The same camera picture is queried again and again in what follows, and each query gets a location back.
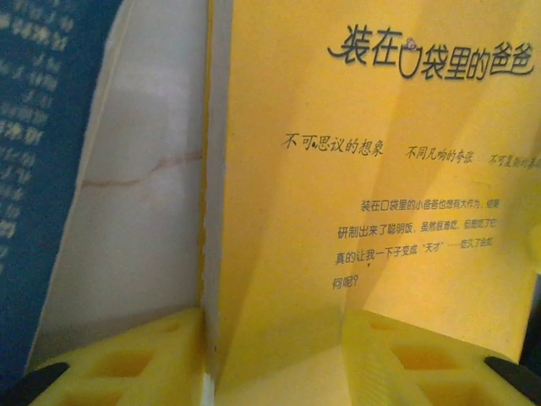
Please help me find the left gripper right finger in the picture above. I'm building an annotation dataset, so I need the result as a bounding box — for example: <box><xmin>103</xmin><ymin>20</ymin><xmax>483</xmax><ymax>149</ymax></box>
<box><xmin>341</xmin><ymin>310</ymin><xmax>541</xmax><ymax>406</ymax></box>

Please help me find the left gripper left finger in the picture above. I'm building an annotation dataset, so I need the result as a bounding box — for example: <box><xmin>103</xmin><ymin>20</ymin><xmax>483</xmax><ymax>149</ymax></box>
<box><xmin>10</xmin><ymin>307</ymin><xmax>209</xmax><ymax>406</ymax></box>

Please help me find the dark blue booklet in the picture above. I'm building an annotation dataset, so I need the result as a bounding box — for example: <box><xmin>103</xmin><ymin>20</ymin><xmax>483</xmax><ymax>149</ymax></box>
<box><xmin>0</xmin><ymin>0</ymin><xmax>126</xmax><ymax>384</ymax></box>

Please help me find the yellow book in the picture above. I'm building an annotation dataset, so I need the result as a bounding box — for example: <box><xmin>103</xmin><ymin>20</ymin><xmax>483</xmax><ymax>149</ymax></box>
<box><xmin>197</xmin><ymin>0</ymin><xmax>541</xmax><ymax>406</ymax></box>

